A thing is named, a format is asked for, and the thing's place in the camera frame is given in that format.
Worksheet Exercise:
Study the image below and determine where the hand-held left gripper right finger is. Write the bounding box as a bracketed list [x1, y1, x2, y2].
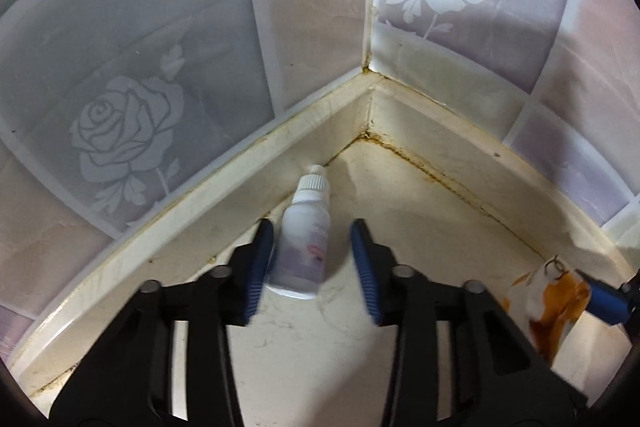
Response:
[350, 219, 588, 427]

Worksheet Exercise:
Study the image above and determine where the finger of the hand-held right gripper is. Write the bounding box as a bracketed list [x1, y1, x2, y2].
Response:
[575, 269, 640, 329]

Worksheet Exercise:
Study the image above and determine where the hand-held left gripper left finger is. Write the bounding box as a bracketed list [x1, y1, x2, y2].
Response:
[50, 218, 276, 427]

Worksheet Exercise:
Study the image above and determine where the small white plastic bottle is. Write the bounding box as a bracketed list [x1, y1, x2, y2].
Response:
[267, 164, 331, 299]

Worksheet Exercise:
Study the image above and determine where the orange white wrapper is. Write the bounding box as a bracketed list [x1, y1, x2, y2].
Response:
[502, 257, 593, 365]

